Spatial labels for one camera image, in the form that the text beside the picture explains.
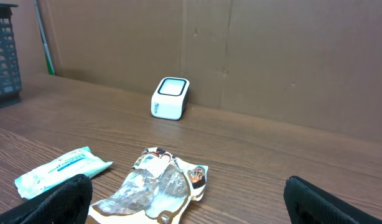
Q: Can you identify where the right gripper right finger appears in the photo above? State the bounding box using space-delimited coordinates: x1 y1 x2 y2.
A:
283 175 382 224

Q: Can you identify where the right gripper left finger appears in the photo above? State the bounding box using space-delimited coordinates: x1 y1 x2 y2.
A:
0 174 93 224

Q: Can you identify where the teal wet wipes pack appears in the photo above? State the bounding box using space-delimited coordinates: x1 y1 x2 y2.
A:
14 146 112 200

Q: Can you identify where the brown white snack bag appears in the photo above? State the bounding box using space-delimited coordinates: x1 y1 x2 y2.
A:
85 147 208 224

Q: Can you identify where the white barcode scanner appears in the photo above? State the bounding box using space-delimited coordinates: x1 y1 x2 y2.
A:
151 77 190 120

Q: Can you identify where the grey plastic mesh basket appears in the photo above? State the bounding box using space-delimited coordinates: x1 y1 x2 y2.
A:
0 3 22 107

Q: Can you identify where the green white pole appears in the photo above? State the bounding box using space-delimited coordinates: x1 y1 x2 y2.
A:
33 0 55 75

